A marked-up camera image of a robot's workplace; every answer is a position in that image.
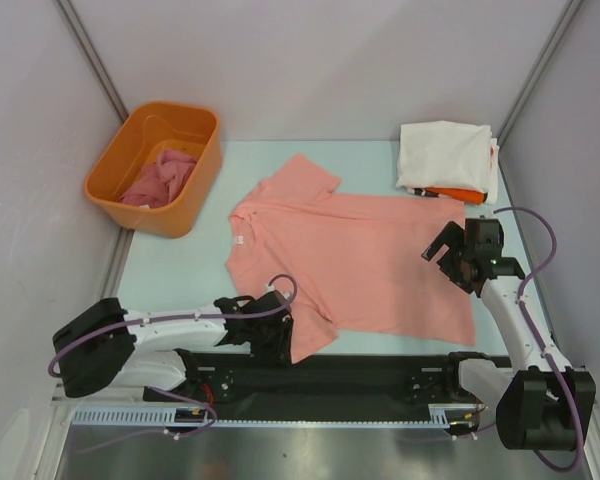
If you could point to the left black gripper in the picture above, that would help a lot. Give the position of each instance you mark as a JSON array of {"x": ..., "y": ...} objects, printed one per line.
[{"x": 280, "y": 350}]

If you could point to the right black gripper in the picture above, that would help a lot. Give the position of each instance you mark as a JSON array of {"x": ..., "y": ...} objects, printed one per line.
[{"x": 453, "y": 236}]

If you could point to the light pink t-shirt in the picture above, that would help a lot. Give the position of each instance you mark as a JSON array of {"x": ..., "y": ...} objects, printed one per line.
[{"x": 357, "y": 259}]

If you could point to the dark pink t-shirt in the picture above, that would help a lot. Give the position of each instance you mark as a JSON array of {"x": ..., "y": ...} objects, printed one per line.
[{"x": 161, "y": 182}]

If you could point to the orange plastic basket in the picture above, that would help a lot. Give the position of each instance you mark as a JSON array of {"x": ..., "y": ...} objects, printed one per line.
[{"x": 150, "y": 129}]

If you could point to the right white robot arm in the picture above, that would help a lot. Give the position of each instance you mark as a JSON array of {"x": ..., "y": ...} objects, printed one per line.
[{"x": 544, "y": 404}]

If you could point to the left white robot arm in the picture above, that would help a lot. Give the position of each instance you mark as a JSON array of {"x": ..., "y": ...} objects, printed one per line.
[{"x": 109, "y": 346}]

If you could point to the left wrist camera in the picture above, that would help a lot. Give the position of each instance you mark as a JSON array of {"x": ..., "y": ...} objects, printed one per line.
[{"x": 274, "y": 303}]

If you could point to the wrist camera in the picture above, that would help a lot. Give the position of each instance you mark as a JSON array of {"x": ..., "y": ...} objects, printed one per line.
[
  {"x": 483, "y": 237},
  {"x": 274, "y": 303}
]

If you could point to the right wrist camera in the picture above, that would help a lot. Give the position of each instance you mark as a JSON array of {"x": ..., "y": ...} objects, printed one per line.
[{"x": 483, "y": 237}]

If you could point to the white slotted cable duct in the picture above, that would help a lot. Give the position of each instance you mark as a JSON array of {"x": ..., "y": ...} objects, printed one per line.
[{"x": 172, "y": 417}]

